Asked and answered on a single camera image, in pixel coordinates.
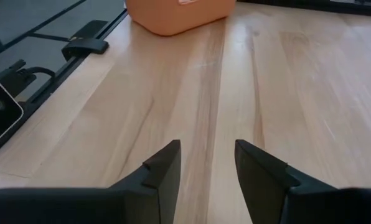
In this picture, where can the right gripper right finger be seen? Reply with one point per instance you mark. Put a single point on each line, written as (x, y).
(313, 207)

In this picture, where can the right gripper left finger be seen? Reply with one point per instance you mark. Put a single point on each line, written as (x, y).
(79, 207)

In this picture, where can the orange plastic tray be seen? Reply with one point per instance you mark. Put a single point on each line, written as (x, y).
(179, 15)

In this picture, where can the black table-level camera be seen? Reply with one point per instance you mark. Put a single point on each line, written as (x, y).
(0, 112)

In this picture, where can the black frame clamp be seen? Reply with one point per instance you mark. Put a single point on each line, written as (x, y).
(84, 46)

